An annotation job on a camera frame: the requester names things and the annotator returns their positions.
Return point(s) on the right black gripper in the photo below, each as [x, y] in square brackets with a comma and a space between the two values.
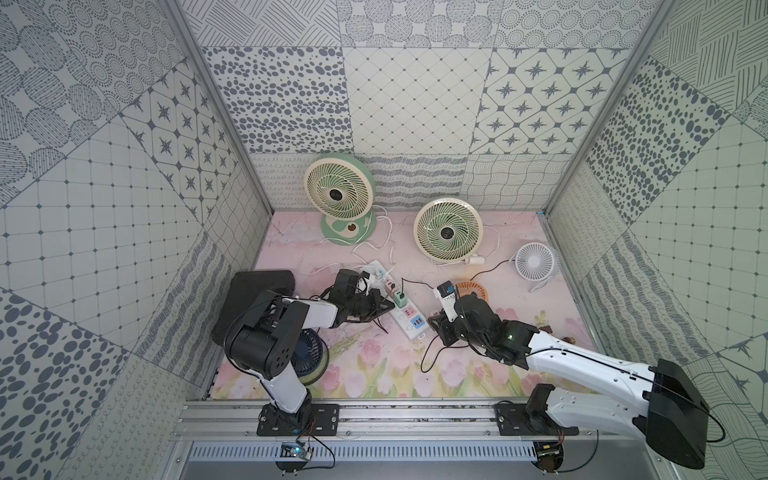
[443, 328]

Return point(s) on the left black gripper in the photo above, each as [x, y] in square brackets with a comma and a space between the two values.
[368, 303]

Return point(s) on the green usb adapter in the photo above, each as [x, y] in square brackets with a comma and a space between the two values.
[400, 299]

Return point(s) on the white power strip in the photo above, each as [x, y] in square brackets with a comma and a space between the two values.
[410, 319]

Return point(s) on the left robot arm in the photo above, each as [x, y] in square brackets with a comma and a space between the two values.
[262, 321]

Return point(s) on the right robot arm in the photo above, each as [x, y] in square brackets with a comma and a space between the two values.
[657, 403]

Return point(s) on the dark blue fan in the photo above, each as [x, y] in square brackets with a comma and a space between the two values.
[311, 357]

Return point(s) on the orange handheld fan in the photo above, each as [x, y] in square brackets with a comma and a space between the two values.
[467, 287]

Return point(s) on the small white fan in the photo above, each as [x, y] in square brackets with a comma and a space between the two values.
[536, 262]

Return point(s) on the green base desk fan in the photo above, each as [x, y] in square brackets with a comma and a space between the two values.
[342, 188]

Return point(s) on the cream desk fan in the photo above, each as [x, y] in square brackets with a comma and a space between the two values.
[448, 230]

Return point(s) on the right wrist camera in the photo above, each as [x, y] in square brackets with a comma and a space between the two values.
[447, 295]

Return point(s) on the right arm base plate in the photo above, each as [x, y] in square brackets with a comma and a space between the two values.
[513, 419]

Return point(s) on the aluminium rail frame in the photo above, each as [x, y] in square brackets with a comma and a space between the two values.
[409, 419]

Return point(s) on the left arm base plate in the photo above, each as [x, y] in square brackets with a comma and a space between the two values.
[320, 420]

